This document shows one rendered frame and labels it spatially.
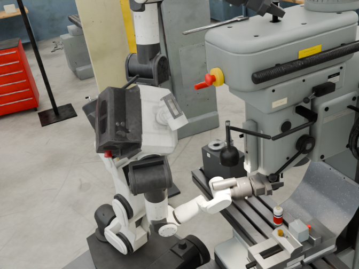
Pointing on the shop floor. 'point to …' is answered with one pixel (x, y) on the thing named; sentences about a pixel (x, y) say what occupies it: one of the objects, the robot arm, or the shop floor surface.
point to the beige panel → (110, 43)
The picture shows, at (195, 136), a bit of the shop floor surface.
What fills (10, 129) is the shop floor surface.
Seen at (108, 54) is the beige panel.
